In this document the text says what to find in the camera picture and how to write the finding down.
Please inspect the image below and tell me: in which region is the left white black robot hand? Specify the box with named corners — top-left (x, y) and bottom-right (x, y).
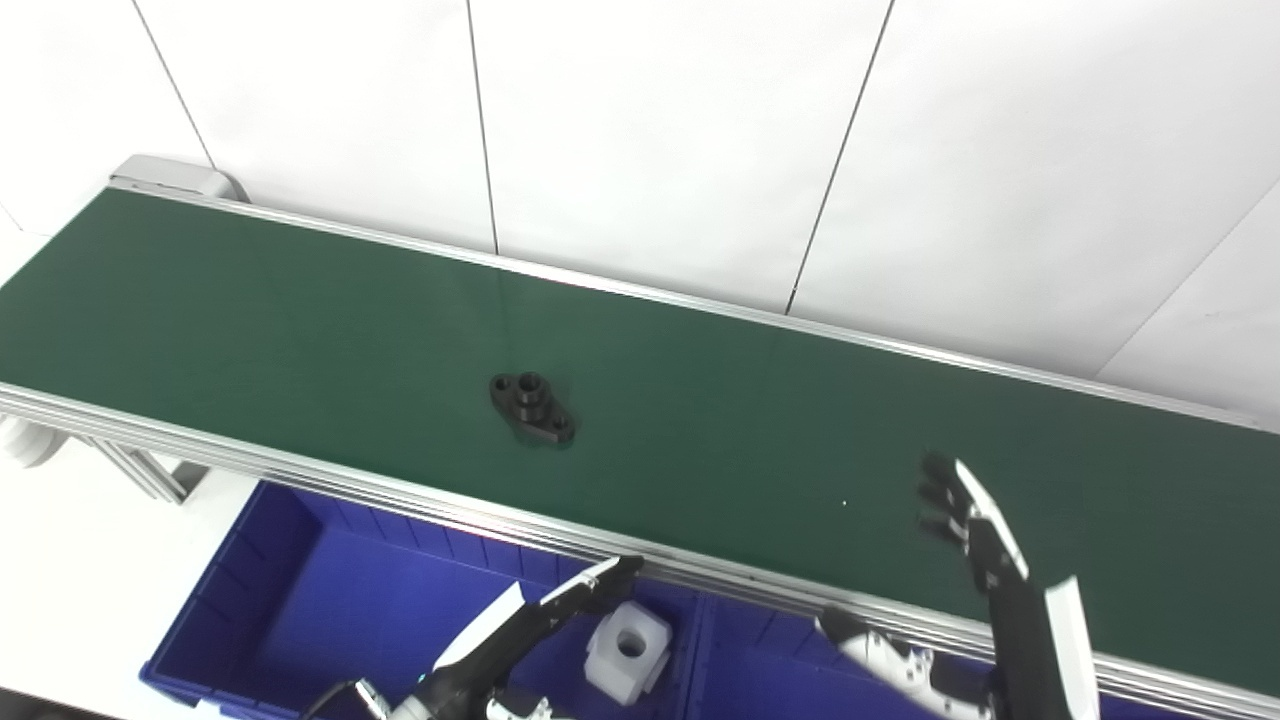
top-left (420, 555), bottom-right (647, 720)

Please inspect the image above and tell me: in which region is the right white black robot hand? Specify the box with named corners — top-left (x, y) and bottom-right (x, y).
top-left (814, 454), bottom-right (1102, 720)

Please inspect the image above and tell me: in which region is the black flanged metal part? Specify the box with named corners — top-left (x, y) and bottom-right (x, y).
top-left (488, 371), bottom-right (578, 449)

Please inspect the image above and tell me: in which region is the blue plastic bin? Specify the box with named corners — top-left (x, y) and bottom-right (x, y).
top-left (140, 480), bottom-right (707, 720)
top-left (690, 595), bottom-right (1280, 720)

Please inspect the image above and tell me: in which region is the green conveyor belt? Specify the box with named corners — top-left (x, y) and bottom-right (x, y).
top-left (0, 180), bottom-right (1280, 720)

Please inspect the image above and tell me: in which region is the aluminium conveyor support leg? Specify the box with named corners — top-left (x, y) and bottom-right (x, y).
top-left (75, 434), bottom-right (212, 505)

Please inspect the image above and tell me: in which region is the white round conveyor roller end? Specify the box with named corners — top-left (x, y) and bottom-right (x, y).
top-left (0, 414), bottom-right (67, 470)

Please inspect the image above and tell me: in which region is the grey conveyor end cap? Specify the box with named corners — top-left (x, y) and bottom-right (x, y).
top-left (108, 154), bottom-right (248, 204)

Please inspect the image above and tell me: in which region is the white block with round hole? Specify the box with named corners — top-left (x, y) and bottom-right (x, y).
top-left (584, 601), bottom-right (674, 707)

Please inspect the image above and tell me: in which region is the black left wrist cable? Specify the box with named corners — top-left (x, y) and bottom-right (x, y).
top-left (300, 678), bottom-right (393, 720)

